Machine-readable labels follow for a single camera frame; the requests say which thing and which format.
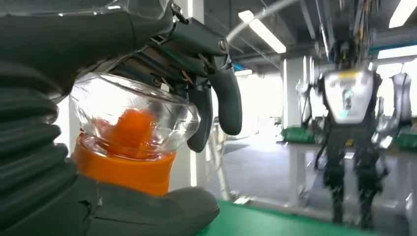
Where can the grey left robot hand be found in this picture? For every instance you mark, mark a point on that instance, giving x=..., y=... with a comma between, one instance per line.
x=195, y=39

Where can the standing humanoid robot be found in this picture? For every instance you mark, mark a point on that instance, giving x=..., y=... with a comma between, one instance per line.
x=350, y=94

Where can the orange bottle clear cap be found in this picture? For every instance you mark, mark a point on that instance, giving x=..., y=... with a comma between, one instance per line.
x=130, y=177

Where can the green topped table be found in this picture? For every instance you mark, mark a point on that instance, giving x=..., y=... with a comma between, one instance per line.
x=298, y=135

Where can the green table mat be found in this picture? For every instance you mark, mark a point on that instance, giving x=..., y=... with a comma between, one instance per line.
x=260, y=224

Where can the long ceiling light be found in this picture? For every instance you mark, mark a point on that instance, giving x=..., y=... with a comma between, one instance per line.
x=397, y=52
x=404, y=13
x=264, y=32

